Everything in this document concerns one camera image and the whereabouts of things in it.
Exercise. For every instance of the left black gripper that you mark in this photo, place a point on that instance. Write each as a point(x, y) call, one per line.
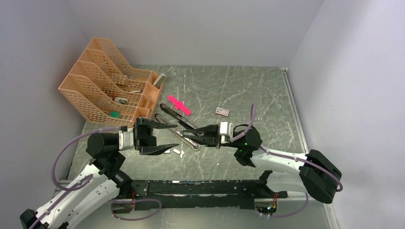
point(143, 138)

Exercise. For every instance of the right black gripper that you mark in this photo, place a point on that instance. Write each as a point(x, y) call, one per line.
point(211, 135)

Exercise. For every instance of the red white staple box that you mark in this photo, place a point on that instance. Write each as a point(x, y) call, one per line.
point(222, 112)

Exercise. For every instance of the black stapler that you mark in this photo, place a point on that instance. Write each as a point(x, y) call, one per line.
point(182, 121)

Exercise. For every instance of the pink plastic staple remover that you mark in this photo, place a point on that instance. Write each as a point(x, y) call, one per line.
point(179, 105)

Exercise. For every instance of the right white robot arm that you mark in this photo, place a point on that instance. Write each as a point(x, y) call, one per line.
point(310, 173)

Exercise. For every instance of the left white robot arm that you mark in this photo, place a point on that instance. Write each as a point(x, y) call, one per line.
point(101, 180)

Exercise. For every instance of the green round object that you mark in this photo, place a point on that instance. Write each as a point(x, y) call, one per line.
point(114, 114)

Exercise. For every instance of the silver tape dispenser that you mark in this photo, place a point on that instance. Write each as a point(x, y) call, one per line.
point(121, 100)

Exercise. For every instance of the grey white device in organizer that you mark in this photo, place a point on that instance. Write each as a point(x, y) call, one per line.
point(160, 80)

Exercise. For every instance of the orange mesh file organizer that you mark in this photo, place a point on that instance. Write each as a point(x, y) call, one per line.
point(102, 73)

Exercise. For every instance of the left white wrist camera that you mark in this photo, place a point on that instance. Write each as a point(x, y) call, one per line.
point(126, 138)

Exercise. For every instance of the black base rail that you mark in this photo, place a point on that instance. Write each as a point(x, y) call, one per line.
point(201, 193)

